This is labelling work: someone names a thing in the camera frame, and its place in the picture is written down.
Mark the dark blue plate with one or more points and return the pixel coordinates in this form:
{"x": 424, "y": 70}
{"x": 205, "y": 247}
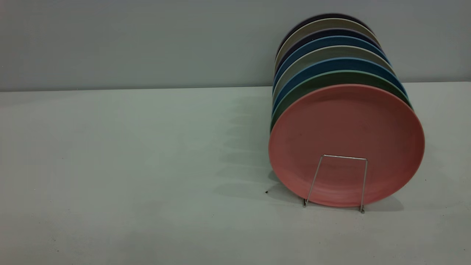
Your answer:
{"x": 331, "y": 65}

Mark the navy purple plate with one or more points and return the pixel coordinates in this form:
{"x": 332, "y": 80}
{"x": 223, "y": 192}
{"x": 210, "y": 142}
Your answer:
{"x": 331, "y": 33}

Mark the dark purple plate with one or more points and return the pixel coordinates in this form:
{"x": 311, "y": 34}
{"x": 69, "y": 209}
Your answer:
{"x": 323, "y": 17}

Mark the beige plate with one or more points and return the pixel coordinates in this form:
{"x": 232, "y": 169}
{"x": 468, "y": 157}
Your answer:
{"x": 323, "y": 25}
{"x": 331, "y": 53}

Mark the green plate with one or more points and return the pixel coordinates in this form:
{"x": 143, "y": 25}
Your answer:
{"x": 331, "y": 78}

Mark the pink plate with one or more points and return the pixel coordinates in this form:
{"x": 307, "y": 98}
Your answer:
{"x": 346, "y": 129}

